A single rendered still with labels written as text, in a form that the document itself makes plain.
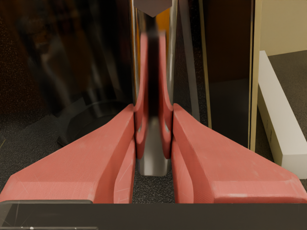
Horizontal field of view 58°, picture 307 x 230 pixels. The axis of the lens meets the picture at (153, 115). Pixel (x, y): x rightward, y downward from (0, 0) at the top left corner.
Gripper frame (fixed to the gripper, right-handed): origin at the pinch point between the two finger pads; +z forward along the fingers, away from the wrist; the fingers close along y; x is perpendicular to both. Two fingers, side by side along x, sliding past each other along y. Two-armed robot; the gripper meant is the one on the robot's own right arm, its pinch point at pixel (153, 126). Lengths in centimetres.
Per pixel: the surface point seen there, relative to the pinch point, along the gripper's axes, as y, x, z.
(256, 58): -5.9, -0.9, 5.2
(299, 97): -23.9, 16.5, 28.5
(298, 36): -31, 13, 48
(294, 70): -26.6, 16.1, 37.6
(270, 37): -25, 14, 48
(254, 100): -6.5, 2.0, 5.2
